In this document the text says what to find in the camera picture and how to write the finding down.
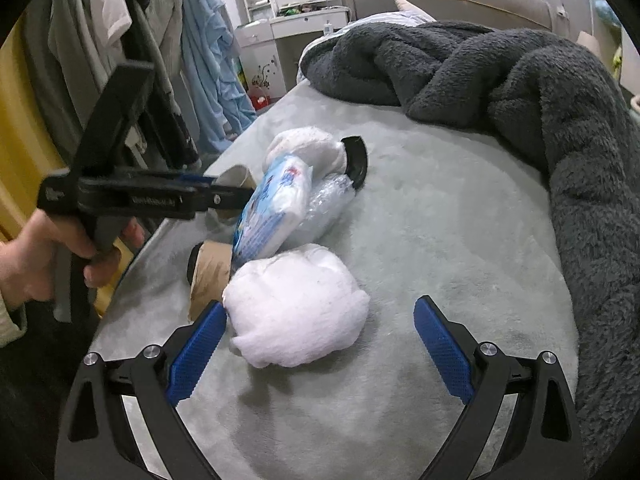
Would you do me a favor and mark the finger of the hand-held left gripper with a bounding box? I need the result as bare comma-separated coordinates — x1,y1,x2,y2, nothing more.
192,184,258,215
172,172,221,187

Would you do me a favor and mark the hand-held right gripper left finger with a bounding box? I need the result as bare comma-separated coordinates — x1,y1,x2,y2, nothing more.
55,301,228,480

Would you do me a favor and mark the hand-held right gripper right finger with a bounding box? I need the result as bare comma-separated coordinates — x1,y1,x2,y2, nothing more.
413,295,586,480

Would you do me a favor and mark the cardboard tube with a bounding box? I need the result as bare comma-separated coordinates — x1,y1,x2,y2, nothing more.
210,165,258,223

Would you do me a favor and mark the blue white tissue packet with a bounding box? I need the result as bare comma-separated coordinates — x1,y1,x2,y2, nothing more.
231,154,315,268

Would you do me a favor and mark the brown paper roll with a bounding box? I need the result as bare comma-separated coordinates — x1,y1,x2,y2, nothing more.
186,241,236,323

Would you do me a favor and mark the white fluffy cloth wad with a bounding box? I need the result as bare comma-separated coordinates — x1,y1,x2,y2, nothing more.
264,128,348,181

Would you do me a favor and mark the clear plastic wrap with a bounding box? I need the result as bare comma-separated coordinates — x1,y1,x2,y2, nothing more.
295,172,357,238

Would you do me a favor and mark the large white tissue wad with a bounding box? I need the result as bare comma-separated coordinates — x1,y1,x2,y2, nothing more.
222,244,372,370

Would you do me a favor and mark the black curved plastic piece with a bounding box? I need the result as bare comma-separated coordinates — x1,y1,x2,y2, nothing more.
340,135,369,195

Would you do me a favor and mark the person's left hand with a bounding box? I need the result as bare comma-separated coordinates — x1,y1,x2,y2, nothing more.
0,207,146,311

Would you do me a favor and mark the red bag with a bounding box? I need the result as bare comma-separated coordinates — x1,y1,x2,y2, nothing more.
247,85,272,112

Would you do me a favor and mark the grey plush bed sheet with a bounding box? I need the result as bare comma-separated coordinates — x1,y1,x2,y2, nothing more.
90,80,581,480

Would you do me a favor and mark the light blue hanging robe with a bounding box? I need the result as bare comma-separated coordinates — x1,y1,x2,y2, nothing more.
172,0,258,153

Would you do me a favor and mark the beige hanging cardigan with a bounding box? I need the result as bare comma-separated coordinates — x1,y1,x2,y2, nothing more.
134,0,198,111

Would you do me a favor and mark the white vanity table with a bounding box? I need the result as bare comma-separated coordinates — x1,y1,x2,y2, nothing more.
235,0,352,98

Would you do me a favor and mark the pile of small toiletries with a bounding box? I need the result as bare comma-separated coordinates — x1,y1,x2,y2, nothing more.
277,1,351,17

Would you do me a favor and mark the dark grey fleece blanket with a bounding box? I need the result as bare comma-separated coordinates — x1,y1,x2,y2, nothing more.
302,20,640,476

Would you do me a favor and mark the white bedside lamp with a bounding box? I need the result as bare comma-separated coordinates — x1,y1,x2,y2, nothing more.
577,30,602,56

